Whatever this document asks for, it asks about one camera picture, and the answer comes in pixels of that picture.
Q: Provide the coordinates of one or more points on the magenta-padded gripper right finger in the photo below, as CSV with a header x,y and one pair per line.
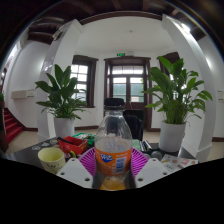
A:
x,y
153,171

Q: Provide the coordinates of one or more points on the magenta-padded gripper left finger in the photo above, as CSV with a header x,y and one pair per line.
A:
x,y
73,172

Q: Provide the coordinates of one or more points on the clear orange-label drink bottle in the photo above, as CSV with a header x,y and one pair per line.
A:
x,y
113,160

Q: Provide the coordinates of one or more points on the grey-headed microphone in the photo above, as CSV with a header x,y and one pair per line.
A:
x,y
156,155

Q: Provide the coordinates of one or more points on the pale yellow cup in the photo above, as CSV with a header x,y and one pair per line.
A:
x,y
50,160

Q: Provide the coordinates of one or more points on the red box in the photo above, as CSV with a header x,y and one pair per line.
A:
x,y
75,145

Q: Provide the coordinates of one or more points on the printed paper leaflets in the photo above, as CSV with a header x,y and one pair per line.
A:
x,y
180,162

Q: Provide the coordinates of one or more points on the green notepad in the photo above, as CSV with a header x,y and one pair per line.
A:
x,y
136,144

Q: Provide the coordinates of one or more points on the green box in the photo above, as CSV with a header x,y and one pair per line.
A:
x,y
86,137

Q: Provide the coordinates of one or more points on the green plant in white pot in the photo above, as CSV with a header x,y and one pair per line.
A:
x,y
175,100
61,96

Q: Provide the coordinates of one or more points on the red carpeted staircase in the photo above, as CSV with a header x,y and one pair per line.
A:
x,y
12,126

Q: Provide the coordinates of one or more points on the dark wooden glazed double door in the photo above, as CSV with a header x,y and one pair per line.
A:
x,y
128,83

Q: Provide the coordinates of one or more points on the green exit sign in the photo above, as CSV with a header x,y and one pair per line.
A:
x,y
120,54

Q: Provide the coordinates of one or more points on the white wall radiator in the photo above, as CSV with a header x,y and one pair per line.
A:
x,y
21,94
220,96

